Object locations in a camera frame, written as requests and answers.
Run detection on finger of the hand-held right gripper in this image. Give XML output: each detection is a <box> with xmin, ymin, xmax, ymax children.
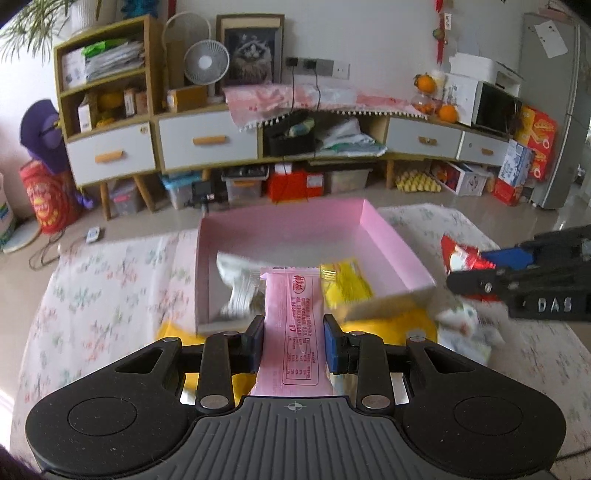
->
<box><xmin>478</xmin><ymin>225</ymin><xmax>591</xmax><ymax>271</ymax></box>
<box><xmin>447</xmin><ymin>268</ymin><xmax>509</xmax><ymax>302</ymax></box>

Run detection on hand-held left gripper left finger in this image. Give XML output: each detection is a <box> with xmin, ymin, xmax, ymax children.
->
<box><xmin>99</xmin><ymin>315</ymin><xmax>267</xmax><ymax>414</ymax></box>

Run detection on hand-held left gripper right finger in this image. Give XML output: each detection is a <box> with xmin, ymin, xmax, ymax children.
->
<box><xmin>323</xmin><ymin>314</ymin><xmax>490</xmax><ymax>413</ymax></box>

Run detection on red white snack packet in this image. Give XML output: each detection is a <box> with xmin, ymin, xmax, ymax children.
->
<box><xmin>440</xmin><ymin>234</ymin><xmax>505</xmax><ymax>303</ymax></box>

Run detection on pink snack packet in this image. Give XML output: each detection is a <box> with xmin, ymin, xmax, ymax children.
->
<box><xmin>247</xmin><ymin>267</ymin><xmax>335</xmax><ymax>398</ymax></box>

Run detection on silver snack packet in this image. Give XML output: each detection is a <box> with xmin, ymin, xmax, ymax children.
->
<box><xmin>216</xmin><ymin>251</ymin><xmax>269</xmax><ymax>319</ymax></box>

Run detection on yellow snack packet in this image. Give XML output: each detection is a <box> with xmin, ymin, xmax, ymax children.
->
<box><xmin>320</xmin><ymin>258</ymin><xmax>375</xmax><ymax>311</ymax></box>

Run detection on pink cardboard box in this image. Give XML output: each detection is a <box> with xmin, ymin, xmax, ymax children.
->
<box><xmin>194</xmin><ymin>198</ymin><xmax>437</xmax><ymax>337</ymax></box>

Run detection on white green snack packet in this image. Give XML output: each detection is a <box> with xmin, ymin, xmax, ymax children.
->
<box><xmin>441</xmin><ymin>329</ymin><xmax>506</xmax><ymax>365</ymax></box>
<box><xmin>434</xmin><ymin>302</ymin><xmax>483</xmax><ymax>335</ymax></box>

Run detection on small red carton box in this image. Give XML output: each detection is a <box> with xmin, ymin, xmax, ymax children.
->
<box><xmin>492</xmin><ymin>178</ymin><xmax>526</xmax><ymax>206</ymax></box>

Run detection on white toy storage bin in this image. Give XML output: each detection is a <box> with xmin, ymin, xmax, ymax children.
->
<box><xmin>431</xmin><ymin>161</ymin><xmax>493</xmax><ymax>197</ymax></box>

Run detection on blue white carton box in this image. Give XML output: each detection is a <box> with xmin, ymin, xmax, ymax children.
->
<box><xmin>499</xmin><ymin>140</ymin><xmax>535</xmax><ymax>188</ymax></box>

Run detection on yellow egg tray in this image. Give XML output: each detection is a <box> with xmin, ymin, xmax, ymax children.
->
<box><xmin>396</xmin><ymin>170</ymin><xmax>442</xmax><ymax>193</ymax></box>

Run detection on large red gift box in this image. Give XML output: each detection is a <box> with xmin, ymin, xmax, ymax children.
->
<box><xmin>515</xmin><ymin>106</ymin><xmax>558</xmax><ymax>183</ymax></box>

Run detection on white microwave oven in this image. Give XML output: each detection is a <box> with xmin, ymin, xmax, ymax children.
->
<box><xmin>443</xmin><ymin>74</ymin><xmax>525</xmax><ymax>138</ymax></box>

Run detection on silver refrigerator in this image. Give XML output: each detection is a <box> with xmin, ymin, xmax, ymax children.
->
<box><xmin>517</xmin><ymin>13</ymin><xmax>591</xmax><ymax>210</ymax></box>

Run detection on clear box with dark lid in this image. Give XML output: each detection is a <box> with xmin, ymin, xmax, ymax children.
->
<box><xmin>222</xmin><ymin>166</ymin><xmax>270</xmax><ymax>206</ymax></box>

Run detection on red flat box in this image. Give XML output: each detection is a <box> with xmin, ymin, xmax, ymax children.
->
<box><xmin>269</xmin><ymin>171</ymin><xmax>324</xmax><ymax>203</ymax></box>

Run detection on clear plastic storage box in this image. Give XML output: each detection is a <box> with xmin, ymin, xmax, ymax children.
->
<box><xmin>323</xmin><ymin>168</ymin><xmax>373</xmax><ymax>195</ymax></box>

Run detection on clear box with blue lid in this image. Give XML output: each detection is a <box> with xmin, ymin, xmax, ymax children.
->
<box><xmin>161</xmin><ymin>174</ymin><xmax>204</xmax><ymax>211</ymax></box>

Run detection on bowl of small oranges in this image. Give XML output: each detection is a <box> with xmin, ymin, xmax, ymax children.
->
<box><xmin>411</xmin><ymin>91</ymin><xmax>440</xmax><ymax>114</ymax></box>

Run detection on heap of papers and bags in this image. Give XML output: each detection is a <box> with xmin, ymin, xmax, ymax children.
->
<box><xmin>318</xmin><ymin>117</ymin><xmax>389</xmax><ymax>158</ymax></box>

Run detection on small clear storage box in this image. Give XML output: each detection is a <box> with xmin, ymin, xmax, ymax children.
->
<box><xmin>108</xmin><ymin>180</ymin><xmax>142</xmax><ymax>216</ymax></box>

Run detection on black storage box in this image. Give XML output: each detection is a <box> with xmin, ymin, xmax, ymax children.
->
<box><xmin>263</xmin><ymin>111</ymin><xmax>317</xmax><ymax>158</ymax></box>

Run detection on long wooden TV cabinet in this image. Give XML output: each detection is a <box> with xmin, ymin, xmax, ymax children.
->
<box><xmin>152</xmin><ymin>104</ymin><xmax>513</xmax><ymax>185</ymax></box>

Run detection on white paper note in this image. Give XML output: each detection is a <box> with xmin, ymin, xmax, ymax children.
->
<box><xmin>536</xmin><ymin>21</ymin><xmax>568</xmax><ymax>58</ymax></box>

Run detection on red hanging decoration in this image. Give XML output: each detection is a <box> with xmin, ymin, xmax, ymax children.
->
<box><xmin>431</xmin><ymin>0</ymin><xmax>456</xmax><ymax>64</ymax></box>

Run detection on pink tasselled cloth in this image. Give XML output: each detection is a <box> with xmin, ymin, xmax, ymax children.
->
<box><xmin>223</xmin><ymin>83</ymin><xmax>430</xmax><ymax>134</ymax></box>

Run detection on red printed bucket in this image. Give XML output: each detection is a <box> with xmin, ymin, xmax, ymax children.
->
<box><xmin>19</xmin><ymin>159</ymin><xmax>85</xmax><ymax>236</ymax></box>

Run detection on small cardboard box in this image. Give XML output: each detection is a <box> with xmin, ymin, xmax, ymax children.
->
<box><xmin>167</xmin><ymin>85</ymin><xmax>208</xmax><ymax>113</ymax></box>

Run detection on small brown boxes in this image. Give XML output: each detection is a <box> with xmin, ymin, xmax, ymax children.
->
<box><xmin>122</xmin><ymin>88</ymin><xmax>151</xmax><ymax>117</ymax></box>

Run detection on yellow toy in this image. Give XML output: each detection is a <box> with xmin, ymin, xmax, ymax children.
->
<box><xmin>95</xmin><ymin>92</ymin><xmax>125</xmax><ymax>128</ymax></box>

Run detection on white shopping bag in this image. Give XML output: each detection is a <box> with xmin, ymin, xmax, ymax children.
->
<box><xmin>0</xmin><ymin>173</ymin><xmax>20</xmax><ymax>248</ymax></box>

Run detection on small white box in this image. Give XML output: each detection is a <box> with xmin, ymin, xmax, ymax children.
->
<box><xmin>78</xmin><ymin>95</ymin><xmax>96</xmax><ymax>133</ymax></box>

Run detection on white desk fan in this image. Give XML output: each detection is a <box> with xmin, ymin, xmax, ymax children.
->
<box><xmin>184</xmin><ymin>39</ymin><xmax>230</xmax><ymax>101</ymax></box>

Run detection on framed cat picture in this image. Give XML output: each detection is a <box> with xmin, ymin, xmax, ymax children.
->
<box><xmin>216</xmin><ymin>14</ymin><xmax>286</xmax><ymax>88</ymax></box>

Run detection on wooden shelf cabinet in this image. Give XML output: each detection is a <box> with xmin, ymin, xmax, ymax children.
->
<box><xmin>53</xmin><ymin>14</ymin><xmax>161</xmax><ymax>221</ymax></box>

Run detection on purple plush toy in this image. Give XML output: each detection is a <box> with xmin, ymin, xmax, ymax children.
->
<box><xmin>19</xmin><ymin>99</ymin><xmax>71</xmax><ymax>175</ymax></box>

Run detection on stack of papers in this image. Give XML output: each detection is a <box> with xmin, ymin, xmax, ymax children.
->
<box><xmin>83</xmin><ymin>41</ymin><xmax>147</xmax><ymax>82</ymax></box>

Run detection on white appliance box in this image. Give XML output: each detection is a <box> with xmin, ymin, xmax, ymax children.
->
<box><xmin>61</xmin><ymin>48</ymin><xmax>88</xmax><ymax>88</ymax></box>

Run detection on white plant pot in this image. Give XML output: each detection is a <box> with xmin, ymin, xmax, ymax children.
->
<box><xmin>69</xmin><ymin>0</ymin><xmax>110</xmax><ymax>31</ymax></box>

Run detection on green potted plant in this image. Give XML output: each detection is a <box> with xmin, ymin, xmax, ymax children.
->
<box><xmin>0</xmin><ymin>0</ymin><xmax>80</xmax><ymax>62</ymax></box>

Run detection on black camera device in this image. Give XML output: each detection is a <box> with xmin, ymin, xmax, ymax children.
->
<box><xmin>191</xmin><ymin>180</ymin><xmax>219</xmax><ymax>207</ymax></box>

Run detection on black floor cable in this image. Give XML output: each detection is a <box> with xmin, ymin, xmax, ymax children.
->
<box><xmin>29</xmin><ymin>230</ymin><xmax>66</xmax><ymax>271</ymax></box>

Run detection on round white base plate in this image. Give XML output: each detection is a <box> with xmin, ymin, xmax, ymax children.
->
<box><xmin>2</xmin><ymin>217</ymin><xmax>43</xmax><ymax>254</ymax></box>

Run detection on grey wall socket strip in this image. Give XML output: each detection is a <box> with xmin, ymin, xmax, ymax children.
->
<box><xmin>286</xmin><ymin>56</ymin><xmax>334</xmax><ymax>77</ymax></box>

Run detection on white round wire frame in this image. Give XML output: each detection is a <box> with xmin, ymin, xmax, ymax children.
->
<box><xmin>163</xmin><ymin>11</ymin><xmax>214</xmax><ymax>90</ymax></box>

